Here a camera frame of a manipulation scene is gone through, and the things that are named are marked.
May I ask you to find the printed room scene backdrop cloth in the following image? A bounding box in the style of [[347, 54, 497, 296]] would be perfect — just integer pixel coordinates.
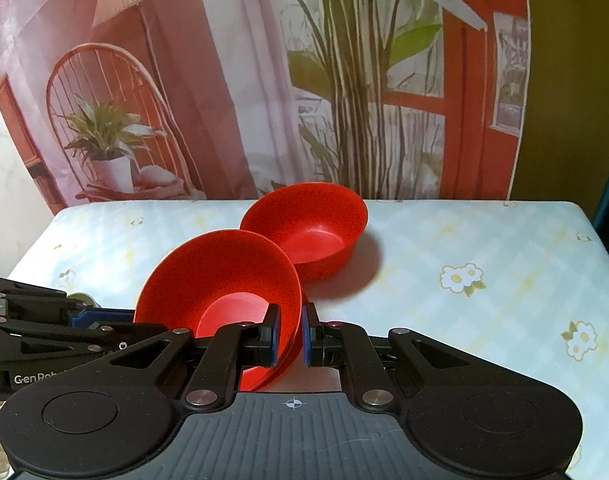
[[0, 0, 530, 213]]

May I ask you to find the red bowl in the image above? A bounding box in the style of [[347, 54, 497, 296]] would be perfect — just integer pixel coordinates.
[[134, 230, 308, 393], [239, 183, 369, 283]]

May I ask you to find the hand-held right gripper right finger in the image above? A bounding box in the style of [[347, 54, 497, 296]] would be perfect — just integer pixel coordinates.
[[302, 302, 473, 411]]

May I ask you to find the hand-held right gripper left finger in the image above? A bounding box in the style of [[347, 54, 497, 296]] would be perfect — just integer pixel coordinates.
[[107, 302, 282, 411]]

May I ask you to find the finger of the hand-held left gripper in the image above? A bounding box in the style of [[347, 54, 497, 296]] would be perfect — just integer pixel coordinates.
[[0, 274, 101, 320], [0, 308, 171, 361]]

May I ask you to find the floral checked tablecloth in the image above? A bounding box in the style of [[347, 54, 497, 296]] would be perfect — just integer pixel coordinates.
[[7, 200, 609, 480]]

